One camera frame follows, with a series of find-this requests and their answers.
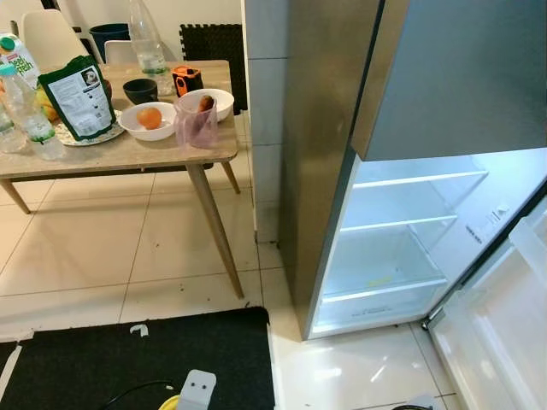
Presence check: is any grey plastic chair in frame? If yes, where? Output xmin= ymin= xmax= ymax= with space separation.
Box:
xmin=103 ymin=40 xmax=143 ymax=66

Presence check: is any white plastic chair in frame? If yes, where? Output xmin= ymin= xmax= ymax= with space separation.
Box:
xmin=21 ymin=10 xmax=91 ymax=74

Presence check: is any round orange fruit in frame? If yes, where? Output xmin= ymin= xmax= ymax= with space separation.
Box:
xmin=136 ymin=106 xmax=163 ymax=131

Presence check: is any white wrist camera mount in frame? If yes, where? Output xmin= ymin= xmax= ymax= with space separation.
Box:
xmin=174 ymin=369 xmax=218 ymax=410
xmin=400 ymin=392 xmax=438 ymax=410

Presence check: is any orange black device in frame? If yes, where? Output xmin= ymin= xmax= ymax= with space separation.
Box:
xmin=171 ymin=66 xmax=205 ymax=97

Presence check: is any pink translucent plastic cup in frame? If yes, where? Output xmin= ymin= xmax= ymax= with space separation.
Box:
xmin=174 ymin=92 xmax=221 ymax=151

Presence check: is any patterned round plate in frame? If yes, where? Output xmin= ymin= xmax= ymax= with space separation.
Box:
xmin=55 ymin=120 xmax=126 ymax=147

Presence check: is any silver two-door fridge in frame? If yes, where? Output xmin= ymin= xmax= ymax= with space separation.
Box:
xmin=278 ymin=0 xmax=547 ymax=343

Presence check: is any white floor strip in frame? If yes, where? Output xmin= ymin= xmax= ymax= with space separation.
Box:
xmin=0 ymin=342 xmax=25 ymax=398

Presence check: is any dark blue bin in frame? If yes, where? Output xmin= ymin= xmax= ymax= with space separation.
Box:
xmin=89 ymin=23 xmax=132 ymax=62

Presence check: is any black bowl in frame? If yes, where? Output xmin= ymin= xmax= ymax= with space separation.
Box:
xmin=122 ymin=79 xmax=160 ymax=106

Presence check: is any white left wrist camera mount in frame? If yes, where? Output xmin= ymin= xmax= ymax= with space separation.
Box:
xmin=174 ymin=369 xmax=218 ymax=410

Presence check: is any glass fridge shelf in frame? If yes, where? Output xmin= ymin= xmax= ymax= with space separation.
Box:
xmin=318 ymin=248 xmax=451 ymax=306
xmin=340 ymin=214 xmax=460 ymax=234
xmin=352 ymin=168 xmax=490 ymax=190

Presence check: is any dark green printed pouch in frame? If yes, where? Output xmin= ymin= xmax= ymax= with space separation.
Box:
xmin=38 ymin=56 xmax=117 ymax=143

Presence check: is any white oval bowl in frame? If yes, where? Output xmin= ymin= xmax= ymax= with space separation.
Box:
xmin=118 ymin=102 xmax=179 ymax=142
xmin=176 ymin=88 xmax=236 ymax=123

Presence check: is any teal-cap water bottle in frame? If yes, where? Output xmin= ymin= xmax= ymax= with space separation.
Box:
xmin=0 ymin=102 xmax=26 ymax=155
xmin=0 ymin=64 xmax=66 ymax=161

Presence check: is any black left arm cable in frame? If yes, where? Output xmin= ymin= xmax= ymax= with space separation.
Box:
xmin=100 ymin=380 xmax=177 ymax=410

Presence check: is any black floor rug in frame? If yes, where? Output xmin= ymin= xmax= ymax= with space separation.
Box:
xmin=0 ymin=306 xmax=276 ymax=410

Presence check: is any large clear teal-cap bottle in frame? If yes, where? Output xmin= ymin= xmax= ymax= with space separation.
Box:
xmin=127 ymin=0 xmax=173 ymax=83

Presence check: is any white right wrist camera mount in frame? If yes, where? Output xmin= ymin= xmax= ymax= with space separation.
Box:
xmin=400 ymin=392 xmax=438 ymax=410

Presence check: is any light wooden dining table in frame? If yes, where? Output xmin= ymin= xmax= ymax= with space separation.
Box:
xmin=0 ymin=60 xmax=245 ymax=300

